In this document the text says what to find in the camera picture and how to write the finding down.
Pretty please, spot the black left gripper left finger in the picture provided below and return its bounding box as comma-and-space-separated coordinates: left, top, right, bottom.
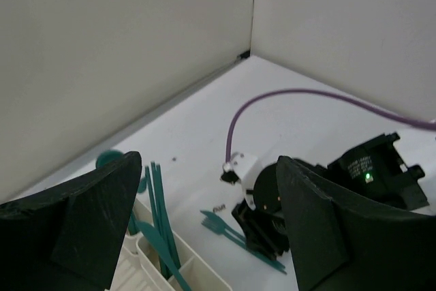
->
1, 151, 142, 290

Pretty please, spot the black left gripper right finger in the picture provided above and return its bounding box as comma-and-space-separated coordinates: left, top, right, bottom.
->
276, 156, 435, 290

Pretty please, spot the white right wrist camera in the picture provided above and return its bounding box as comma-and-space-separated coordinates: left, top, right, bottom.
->
221, 153, 263, 210

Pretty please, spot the white utensil holder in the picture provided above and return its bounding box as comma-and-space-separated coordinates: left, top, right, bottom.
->
110, 195, 234, 291

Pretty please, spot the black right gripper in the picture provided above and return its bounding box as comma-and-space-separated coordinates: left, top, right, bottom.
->
232, 163, 290, 260

